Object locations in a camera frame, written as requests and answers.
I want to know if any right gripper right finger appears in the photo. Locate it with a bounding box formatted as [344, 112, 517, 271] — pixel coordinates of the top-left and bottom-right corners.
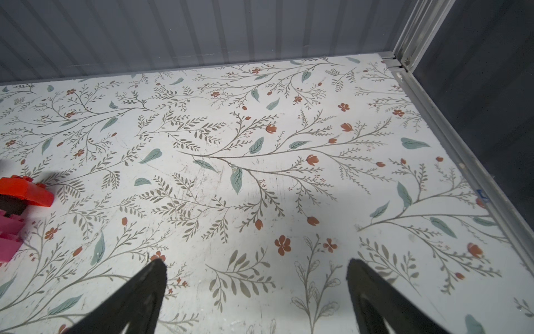
[346, 259, 447, 333]

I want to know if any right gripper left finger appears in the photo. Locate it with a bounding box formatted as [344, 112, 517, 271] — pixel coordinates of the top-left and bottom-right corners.
[68, 259, 167, 333]

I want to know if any pink lego brick small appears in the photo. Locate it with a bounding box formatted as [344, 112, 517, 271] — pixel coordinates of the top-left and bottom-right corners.
[0, 210, 25, 235]

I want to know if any magenta lego brick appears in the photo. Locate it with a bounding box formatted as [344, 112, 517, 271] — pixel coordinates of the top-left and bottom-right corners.
[0, 233, 23, 263]

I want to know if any red lego brick rounded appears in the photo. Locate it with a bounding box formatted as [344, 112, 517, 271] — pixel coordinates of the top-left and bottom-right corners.
[1, 175, 55, 207]

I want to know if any black lego brick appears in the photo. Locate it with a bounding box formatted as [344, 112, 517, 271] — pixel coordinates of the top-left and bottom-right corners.
[0, 195, 28, 217]

